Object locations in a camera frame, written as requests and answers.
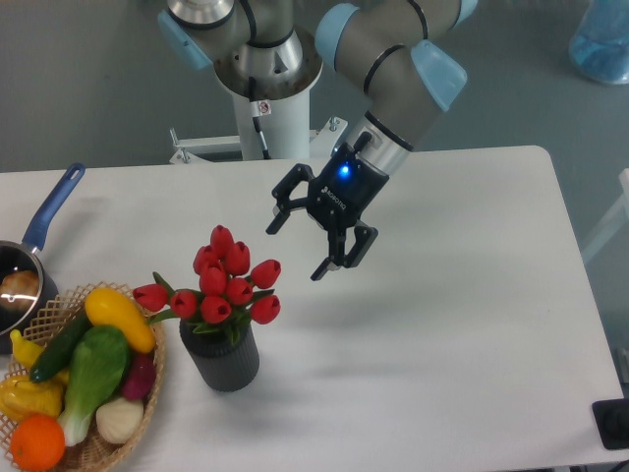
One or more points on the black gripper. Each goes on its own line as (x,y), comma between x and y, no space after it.
(335,200)

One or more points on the red tulip bouquet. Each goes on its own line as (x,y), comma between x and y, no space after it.
(231,295)

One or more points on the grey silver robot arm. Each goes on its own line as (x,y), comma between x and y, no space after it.
(269,65)

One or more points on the dark grey ribbed vase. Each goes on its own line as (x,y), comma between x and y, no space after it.
(223,366)

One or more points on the yellow squash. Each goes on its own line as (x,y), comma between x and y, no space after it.
(106,306)

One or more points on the purple red onion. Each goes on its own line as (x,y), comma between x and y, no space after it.
(140,378)

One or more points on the green bok choy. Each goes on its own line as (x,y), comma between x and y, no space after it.
(97,367)

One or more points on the white garlic bulb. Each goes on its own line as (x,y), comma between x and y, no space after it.
(117,420)

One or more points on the dark green cucumber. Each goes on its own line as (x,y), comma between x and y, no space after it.
(57,354)

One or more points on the brown bread in pan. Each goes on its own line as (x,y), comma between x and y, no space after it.
(19,291)

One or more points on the blue translucent water bottle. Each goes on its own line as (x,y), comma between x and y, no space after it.
(599,47)

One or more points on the yellow banana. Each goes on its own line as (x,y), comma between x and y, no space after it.
(24,352)

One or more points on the black device at edge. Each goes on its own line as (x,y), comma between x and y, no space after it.
(612,422)

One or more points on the yellow bell pepper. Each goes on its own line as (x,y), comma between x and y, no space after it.
(20,398)

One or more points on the orange fruit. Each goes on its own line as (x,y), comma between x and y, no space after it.
(38,443)

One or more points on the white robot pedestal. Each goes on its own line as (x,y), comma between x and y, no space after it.
(285,121)

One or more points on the white frame at right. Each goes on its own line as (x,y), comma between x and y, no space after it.
(609,224)

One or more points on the blue handled saucepan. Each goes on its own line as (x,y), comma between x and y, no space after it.
(25,254)

